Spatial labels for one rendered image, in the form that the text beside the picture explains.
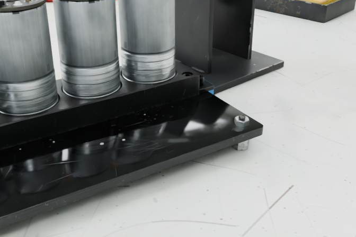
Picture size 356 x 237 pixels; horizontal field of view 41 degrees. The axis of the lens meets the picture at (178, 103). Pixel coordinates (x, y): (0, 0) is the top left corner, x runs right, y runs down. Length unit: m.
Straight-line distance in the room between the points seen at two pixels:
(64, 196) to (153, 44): 0.08
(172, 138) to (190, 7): 0.10
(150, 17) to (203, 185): 0.07
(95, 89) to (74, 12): 0.03
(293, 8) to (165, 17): 0.20
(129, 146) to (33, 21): 0.06
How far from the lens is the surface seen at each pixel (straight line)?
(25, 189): 0.16
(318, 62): 0.30
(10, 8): 0.17
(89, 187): 0.16
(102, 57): 0.19
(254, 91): 0.25
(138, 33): 0.20
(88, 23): 0.18
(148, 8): 0.20
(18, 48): 0.18
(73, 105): 0.19
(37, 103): 0.19
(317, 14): 0.38
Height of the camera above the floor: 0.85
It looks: 26 degrees down
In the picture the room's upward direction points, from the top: straight up
